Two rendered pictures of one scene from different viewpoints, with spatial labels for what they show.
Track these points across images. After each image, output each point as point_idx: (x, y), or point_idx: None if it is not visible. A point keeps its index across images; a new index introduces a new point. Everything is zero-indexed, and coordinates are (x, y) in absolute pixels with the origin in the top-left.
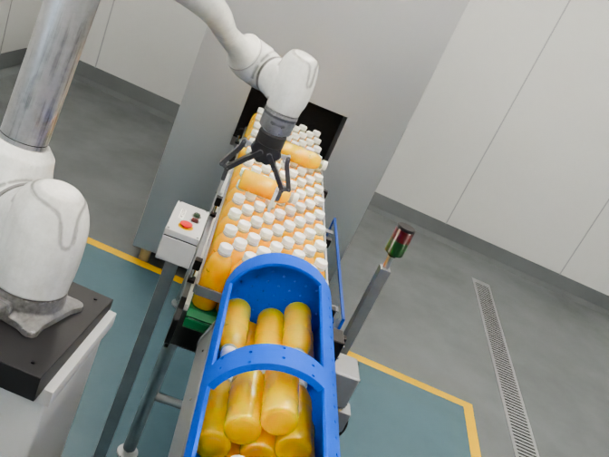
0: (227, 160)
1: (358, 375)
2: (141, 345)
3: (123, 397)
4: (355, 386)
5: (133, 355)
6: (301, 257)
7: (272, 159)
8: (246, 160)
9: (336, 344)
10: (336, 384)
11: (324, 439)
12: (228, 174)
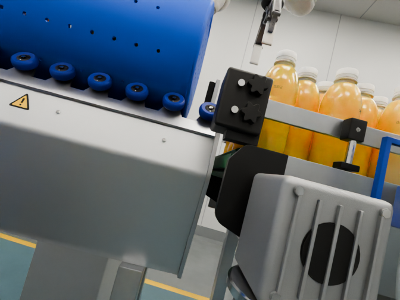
0: (255, 40)
1: (303, 179)
2: (226, 235)
3: (211, 299)
4: (278, 202)
5: (222, 248)
6: (319, 84)
7: (266, 7)
8: (260, 28)
9: (225, 75)
10: (256, 205)
11: None
12: (253, 46)
